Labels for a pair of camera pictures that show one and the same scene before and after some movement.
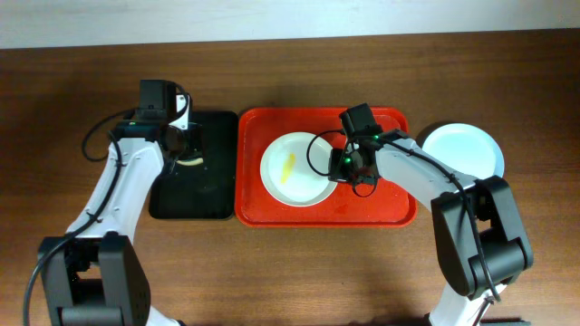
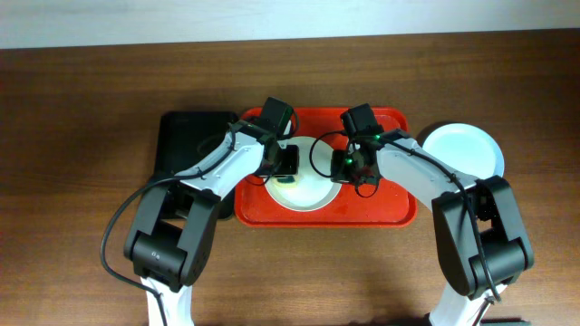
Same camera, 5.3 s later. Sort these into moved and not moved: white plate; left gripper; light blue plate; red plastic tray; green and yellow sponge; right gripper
Moved: green and yellow sponge; left gripper
Not moved: red plastic tray; light blue plate; right gripper; white plate
